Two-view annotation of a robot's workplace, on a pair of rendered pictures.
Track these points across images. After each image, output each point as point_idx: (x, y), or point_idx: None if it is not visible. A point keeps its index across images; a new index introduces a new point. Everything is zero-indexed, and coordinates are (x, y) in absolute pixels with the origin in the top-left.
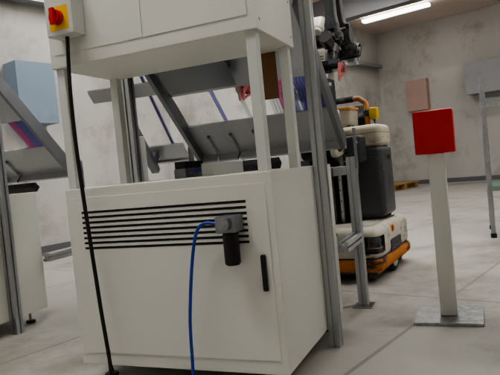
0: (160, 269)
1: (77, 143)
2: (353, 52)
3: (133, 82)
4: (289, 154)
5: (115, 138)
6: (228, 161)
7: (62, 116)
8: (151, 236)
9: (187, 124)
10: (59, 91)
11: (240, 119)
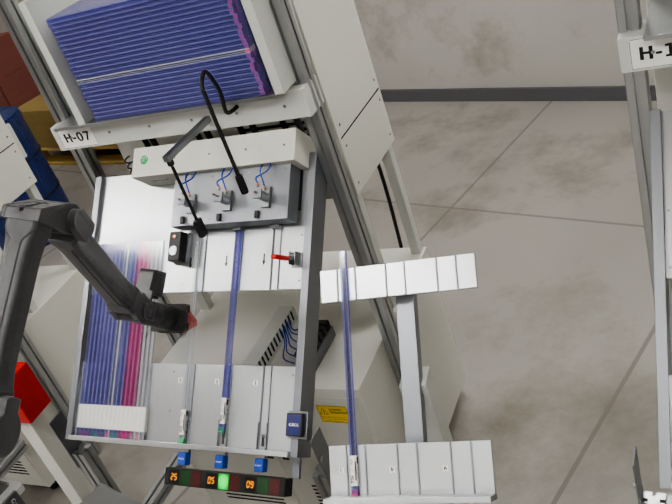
0: None
1: (399, 214)
2: None
3: (340, 220)
4: (208, 294)
5: (381, 254)
6: (262, 332)
7: (403, 184)
8: None
9: (296, 365)
10: (396, 161)
11: (205, 364)
